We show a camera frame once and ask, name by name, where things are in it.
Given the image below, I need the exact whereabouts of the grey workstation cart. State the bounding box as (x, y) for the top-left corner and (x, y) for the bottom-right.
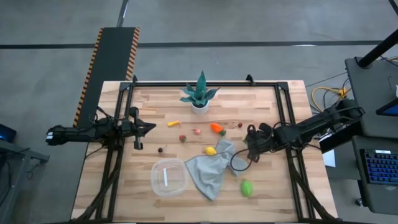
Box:
(344, 57), (398, 216)

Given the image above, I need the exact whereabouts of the white paper sheet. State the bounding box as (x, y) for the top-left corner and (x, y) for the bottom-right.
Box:
(322, 149), (336, 168)

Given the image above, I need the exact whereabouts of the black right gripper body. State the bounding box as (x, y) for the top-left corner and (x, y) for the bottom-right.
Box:
(244, 123), (276, 163)

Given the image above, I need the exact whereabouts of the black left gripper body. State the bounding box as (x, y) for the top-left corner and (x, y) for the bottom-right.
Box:
(119, 106), (147, 151)

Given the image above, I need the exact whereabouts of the tablet with blue screen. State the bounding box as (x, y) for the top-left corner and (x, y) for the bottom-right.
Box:
(375, 98), (398, 118)

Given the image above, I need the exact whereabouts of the black cart strut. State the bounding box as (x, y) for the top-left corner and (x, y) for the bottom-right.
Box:
(318, 123), (363, 154)

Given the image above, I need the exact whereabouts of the lime green toy fruit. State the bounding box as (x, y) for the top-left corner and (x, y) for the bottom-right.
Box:
(240, 179), (254, 198)

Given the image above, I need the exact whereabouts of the dark device with blue light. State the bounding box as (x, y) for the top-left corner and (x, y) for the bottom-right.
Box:
(0, 123), (17, 143)

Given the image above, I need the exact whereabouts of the grey waffle dish cloth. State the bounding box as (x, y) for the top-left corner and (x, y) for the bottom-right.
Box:
(185, 138), (249, 202)

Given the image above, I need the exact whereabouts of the yellow cable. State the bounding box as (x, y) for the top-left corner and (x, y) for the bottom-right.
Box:
(312, 86), (349, 113)

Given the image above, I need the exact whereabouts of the orange toy carrot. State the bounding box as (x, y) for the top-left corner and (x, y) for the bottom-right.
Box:
(210, 123), (227, 137)

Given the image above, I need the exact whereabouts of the black ramp with hazard stripes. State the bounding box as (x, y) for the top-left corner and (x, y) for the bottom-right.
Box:
(72, 27), (141, 128)

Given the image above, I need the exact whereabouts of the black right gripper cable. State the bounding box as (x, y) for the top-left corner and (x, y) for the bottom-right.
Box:
(229, 148), (250, 172)

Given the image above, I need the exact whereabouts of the grey metal desk frame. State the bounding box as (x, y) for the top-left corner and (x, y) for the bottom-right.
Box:
(0, 139), (50, 224)

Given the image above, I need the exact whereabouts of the black aluminium table frame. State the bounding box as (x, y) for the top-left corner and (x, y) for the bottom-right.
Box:
(73, 74), (338, 223)

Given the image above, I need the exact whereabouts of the clear plastic tupperware container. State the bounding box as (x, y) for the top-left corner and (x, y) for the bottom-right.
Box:
(150, 157), (190, 198)

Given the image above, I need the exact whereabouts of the green snake plant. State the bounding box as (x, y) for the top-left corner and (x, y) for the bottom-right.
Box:
(179, 70), (221, 108)

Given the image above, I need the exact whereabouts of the white plant pot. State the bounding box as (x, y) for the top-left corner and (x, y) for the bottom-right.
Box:
(190, 101), (210, 115)

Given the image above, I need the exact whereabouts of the black pole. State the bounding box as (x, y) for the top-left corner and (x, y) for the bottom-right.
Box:
(357, 29), (398, 68)

